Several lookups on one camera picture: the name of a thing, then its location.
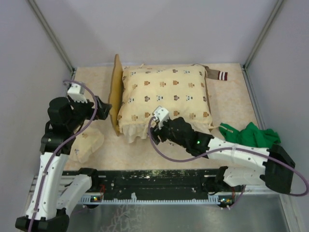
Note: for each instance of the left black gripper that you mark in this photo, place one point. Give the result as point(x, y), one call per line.
point(103, 109)

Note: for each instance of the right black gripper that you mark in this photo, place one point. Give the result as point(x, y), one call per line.
point(155, 132)

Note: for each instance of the wooden pet bed frame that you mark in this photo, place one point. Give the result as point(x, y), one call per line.
point(116, 96)

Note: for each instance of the cream animal print cushion cover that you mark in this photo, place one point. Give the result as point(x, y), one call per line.
point(164, 96)

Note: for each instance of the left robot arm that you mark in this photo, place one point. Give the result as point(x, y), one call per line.
point(53, 157)

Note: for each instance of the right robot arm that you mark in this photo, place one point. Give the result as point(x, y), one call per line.
point(272, 167)

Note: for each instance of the small cream animal pillow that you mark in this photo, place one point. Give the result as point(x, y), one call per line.
point(85, 144)

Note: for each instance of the brown striped sock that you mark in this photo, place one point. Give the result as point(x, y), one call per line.
point(216, 74)

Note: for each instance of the green cloth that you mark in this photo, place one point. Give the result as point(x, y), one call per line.
point(250, 136)

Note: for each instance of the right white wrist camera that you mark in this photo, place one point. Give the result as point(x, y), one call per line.
point(161, 115)

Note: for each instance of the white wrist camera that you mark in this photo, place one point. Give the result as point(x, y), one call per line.
point(161, 115)
point(75, 93)

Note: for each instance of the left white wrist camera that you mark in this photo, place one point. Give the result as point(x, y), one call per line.
point(75, 93)

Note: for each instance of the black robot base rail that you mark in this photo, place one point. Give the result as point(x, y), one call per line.
point(196, 186)

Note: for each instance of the right aluminium frame post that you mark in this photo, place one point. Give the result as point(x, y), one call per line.
point(265, 30)

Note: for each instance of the aluminium frame post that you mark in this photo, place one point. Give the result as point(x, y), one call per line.
point(265, 30)
point(51, 35)

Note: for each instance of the left aluminium frame post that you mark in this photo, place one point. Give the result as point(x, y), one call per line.
point(51, 35)

